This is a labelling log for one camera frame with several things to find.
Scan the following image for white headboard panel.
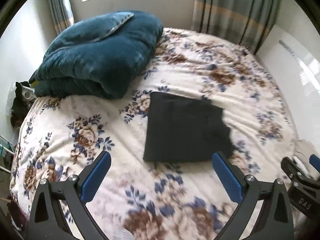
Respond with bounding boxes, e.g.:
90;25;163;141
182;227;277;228
257;25;319;148

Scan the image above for black striped t-shirt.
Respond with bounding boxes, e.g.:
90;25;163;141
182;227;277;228
143;92;234;163

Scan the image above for teal folded quilt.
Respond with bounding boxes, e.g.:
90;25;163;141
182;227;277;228
29;10;163;99

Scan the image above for dark clothes beside bed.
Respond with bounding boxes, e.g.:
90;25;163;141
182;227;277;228
10;81;30;128

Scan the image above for green beige curtain left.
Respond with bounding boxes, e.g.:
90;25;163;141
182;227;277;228
48;0;74;35

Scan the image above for green metal rack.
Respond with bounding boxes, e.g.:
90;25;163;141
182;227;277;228
0;135;14;174

